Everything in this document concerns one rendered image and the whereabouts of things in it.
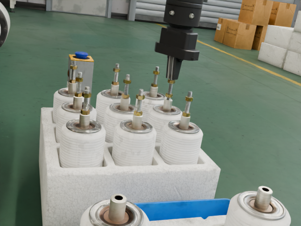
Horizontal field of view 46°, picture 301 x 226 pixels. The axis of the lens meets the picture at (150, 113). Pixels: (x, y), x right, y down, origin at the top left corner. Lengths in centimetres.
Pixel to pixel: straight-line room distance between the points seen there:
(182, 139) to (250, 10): 386
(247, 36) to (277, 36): 85
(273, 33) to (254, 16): 78
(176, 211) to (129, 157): 16
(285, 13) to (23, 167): 413
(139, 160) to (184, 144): 11
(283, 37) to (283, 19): 115
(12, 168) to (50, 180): 40
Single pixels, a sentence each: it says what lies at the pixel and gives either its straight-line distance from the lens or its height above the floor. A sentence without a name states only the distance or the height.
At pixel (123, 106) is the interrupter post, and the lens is 90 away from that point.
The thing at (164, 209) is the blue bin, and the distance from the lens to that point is 80.
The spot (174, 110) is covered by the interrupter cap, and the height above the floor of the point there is 25.
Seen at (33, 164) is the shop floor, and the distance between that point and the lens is 115.
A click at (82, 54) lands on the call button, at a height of 33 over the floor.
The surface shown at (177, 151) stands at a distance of 82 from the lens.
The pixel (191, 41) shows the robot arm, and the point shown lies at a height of 44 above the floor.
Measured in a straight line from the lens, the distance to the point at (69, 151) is 76.
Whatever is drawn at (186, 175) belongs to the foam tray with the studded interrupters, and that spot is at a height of 17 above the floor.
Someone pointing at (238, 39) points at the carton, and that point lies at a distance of 450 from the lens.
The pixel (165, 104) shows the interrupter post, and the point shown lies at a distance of 94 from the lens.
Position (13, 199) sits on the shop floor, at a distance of 99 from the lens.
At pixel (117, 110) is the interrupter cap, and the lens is 89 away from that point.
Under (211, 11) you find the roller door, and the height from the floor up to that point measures 30.
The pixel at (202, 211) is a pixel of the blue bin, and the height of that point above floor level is 9.
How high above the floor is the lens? 55
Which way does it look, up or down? 19 degrees down
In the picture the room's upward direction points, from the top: 8 degrees clockwise
